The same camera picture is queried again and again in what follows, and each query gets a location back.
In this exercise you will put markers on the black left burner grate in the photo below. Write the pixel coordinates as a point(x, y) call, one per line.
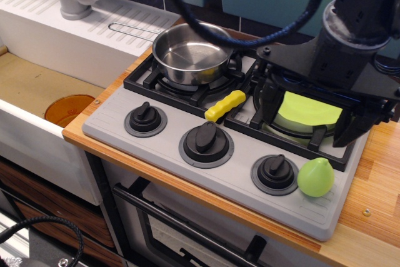
point(148, 81)

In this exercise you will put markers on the light green plastic plate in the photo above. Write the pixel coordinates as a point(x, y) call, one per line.
point(297, 112)

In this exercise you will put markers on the oven door with black handle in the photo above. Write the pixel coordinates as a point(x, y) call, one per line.
point(171, 230)

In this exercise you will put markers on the wooden drawer front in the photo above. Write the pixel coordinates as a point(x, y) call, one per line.
point(25, 195)

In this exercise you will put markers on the stainless steel pan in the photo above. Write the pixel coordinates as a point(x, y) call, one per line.
point(180, 55)

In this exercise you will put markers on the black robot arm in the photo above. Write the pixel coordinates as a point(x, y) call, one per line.
point(365, 18)

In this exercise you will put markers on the black middle stove knob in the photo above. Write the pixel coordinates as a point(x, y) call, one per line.
point(206, 146)

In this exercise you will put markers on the yellow crinkle toy fry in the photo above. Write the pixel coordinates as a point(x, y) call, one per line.
point(234, 99)

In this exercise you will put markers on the grey toy stove top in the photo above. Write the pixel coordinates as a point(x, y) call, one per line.
point(316, 217)

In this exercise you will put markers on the orange sink drain plug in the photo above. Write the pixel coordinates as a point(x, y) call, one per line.
point(64, 110)

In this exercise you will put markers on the small green toy pear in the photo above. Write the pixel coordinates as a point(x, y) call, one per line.
point(316, 177)

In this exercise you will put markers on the black left stove knob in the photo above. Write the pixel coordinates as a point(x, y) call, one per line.
point(145, 121)

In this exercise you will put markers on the black stove knob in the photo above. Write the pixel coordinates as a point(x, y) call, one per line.
point(275, 175)
point(145, 121)
point(206, 146)

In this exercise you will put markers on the black burner grate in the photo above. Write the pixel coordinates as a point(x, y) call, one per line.
point(148, 81)
point(309, 142)

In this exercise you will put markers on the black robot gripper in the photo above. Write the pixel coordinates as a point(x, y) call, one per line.
point(341, 62)

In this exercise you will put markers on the black right burner grate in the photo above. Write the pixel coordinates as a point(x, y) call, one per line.
point(309, 142)

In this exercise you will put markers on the white toy sink unit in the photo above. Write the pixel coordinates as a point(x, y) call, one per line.
point(45, 57)

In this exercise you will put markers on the black right stove knob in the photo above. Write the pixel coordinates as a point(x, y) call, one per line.
point(275, 175)

